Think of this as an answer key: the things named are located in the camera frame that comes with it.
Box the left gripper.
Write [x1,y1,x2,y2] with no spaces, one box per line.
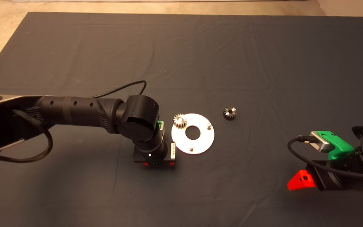
[132,143,177,167]

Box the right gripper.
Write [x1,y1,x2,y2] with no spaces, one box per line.
[287,151,363,191]

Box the steel planetary gear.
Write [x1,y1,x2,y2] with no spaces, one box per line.
[222,107,237,120]
[173,113,187,128]

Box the round metal carrier plate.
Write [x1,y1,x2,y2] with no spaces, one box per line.
[171,113,215,155]

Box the dark grey table cloth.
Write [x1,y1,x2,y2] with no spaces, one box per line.
[0,12,363,227]

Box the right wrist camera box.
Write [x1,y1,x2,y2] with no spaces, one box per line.
[310,131,335,153]

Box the right green camera mount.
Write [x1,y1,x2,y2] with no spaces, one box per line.
[317,131,355,160]

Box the thin left arm cable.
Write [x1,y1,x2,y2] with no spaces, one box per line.
[89,80,147,98]

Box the black braided cable loop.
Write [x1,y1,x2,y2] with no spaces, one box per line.
[0,109,53,163]

